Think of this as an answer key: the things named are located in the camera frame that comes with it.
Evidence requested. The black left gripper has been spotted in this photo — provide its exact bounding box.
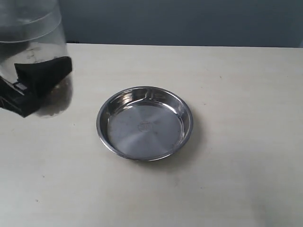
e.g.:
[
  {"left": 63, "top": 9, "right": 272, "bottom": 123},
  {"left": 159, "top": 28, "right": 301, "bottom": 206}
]
[{"left": 0, "top": 56, "right": 72, "bottom": 118}]

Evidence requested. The clear plastic shaker bottle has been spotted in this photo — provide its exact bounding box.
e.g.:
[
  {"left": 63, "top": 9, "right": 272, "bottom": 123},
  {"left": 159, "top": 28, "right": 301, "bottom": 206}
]
[{"left": 0, "top": 0, "right": 69, "bottom": 117}]

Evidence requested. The round stainless steel dish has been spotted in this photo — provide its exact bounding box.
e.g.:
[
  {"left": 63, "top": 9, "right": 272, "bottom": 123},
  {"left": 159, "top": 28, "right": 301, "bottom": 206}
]
[{"left": 96, "top": 86, "right": 194, "bottom": 162}]

